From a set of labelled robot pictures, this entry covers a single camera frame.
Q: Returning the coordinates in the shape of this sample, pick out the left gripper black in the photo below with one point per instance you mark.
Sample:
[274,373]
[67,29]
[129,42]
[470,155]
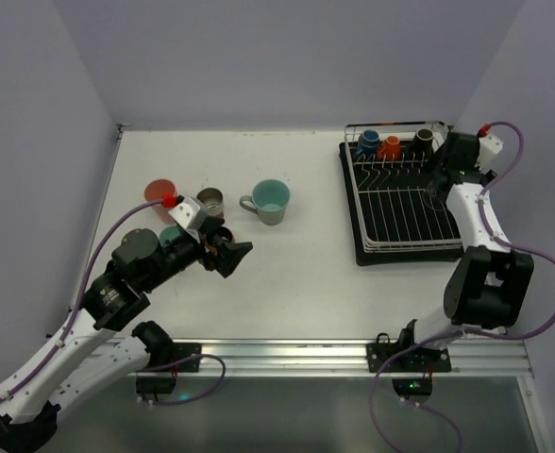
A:
[216,255]

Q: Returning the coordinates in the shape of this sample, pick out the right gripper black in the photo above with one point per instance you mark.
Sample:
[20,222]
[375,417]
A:
[439,184]

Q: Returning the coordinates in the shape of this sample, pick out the black cup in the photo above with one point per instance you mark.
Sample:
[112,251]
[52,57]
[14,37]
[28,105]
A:
[422,141]

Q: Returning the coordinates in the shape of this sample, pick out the steel cup with cork base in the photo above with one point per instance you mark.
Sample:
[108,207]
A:
[213,200]

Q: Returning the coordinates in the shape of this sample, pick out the pale green mug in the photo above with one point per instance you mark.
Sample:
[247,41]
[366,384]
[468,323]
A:
[269,200]
[170,235]

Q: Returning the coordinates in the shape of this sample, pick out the orange cup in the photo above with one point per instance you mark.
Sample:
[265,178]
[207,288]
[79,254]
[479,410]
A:
[390,149]

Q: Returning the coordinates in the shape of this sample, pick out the blue cup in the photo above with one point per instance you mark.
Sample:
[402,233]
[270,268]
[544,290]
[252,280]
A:
[368,143]

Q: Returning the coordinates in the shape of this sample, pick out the pink plastic cup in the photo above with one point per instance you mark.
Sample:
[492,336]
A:
[166,191]

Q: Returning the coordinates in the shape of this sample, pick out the clear glass cup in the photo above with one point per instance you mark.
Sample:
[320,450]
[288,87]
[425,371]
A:
[432,198]

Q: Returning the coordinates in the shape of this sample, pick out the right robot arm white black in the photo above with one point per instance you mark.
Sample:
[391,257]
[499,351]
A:
[488,286]

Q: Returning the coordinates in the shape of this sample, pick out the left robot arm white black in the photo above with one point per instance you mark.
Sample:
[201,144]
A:
[61,374]

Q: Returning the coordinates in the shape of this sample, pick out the black drip tray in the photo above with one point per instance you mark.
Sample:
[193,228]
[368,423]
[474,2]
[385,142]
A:
[390,221]

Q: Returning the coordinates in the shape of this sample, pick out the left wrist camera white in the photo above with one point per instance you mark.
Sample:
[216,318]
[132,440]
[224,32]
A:
[187,212]

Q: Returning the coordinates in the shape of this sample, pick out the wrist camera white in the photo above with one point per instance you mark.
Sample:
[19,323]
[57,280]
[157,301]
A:
[489,145]
[187,212]

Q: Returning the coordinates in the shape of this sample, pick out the wire dish rack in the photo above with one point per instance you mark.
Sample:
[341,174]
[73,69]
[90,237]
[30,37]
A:
[405,131]

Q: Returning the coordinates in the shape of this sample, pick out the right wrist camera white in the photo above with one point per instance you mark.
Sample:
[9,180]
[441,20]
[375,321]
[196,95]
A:
[489,145]

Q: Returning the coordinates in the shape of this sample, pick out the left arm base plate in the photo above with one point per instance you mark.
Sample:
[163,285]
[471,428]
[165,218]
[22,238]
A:
[180,357]

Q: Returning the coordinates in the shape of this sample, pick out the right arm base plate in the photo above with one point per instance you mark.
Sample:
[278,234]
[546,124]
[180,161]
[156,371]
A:
[420,360]

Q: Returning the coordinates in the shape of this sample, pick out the aluminium mounting rail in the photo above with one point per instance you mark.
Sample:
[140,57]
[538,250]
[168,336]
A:
[476,358]

